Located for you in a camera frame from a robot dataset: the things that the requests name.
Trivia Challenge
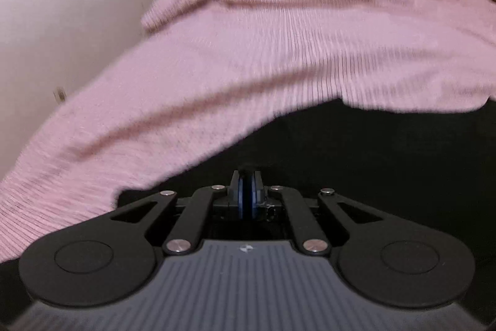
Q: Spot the black knit sweater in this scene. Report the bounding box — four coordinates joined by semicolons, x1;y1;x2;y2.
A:
115;97;496;270

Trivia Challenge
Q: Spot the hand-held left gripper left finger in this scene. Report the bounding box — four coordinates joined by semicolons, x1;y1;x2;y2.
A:
110;170;246;256

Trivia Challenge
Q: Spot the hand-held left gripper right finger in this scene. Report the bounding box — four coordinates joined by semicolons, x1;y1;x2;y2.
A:
246;170;384;258

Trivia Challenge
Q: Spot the pink checked bedsheet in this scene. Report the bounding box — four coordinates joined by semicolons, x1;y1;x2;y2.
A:
0;0;496;264

